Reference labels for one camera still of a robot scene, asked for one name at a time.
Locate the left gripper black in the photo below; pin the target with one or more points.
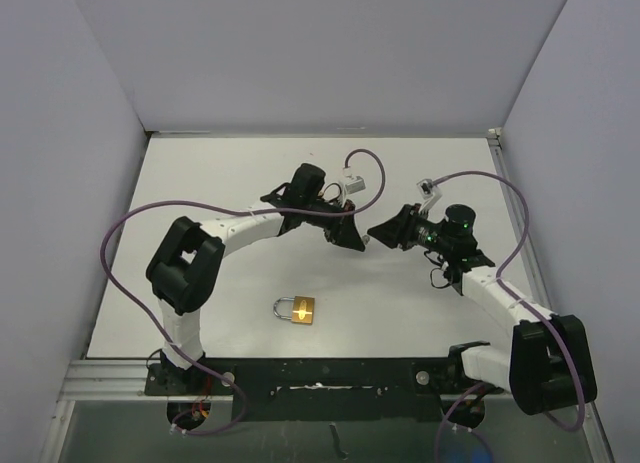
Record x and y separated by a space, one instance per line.
343 232

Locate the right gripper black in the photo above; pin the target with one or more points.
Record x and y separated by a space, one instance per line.
396 232

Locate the brass padlock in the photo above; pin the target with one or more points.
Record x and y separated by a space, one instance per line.
302 310

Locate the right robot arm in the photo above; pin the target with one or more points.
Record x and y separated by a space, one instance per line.
548 365

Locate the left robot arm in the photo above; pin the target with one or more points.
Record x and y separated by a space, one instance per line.
185 267

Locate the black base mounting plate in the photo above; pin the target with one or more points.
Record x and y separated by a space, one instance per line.
314 389

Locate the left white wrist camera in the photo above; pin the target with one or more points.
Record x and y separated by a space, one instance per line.
351 183

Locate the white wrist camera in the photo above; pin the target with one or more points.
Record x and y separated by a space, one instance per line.
430 193
351 183

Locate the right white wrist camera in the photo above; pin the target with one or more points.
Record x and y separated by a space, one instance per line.
430 193

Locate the aluminium right rail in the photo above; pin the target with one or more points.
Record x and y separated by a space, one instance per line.
527 253

